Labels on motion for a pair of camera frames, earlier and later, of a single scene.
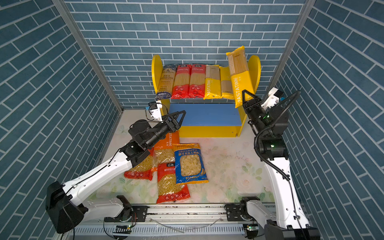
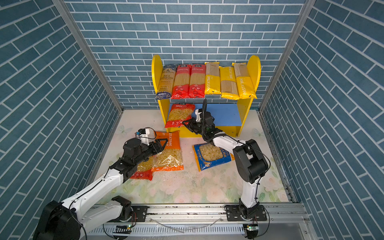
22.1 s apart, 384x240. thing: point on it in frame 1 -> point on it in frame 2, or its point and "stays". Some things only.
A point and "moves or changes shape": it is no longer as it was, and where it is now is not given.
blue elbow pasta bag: [189, 166] -> [207, 156]
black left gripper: [170, 122] -> [158, 148]
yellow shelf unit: [209, 118] stays
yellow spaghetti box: [241, 79] moves or changes shape
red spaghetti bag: [197, 81] stays
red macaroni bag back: [143, 169] stays
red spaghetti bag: [181, 87] stays
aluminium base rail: [185, 222] stays
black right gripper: [252, 105] -> [191, 122]
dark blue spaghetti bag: [166, 82] stays
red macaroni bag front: [168, 190] -> [179, 113]
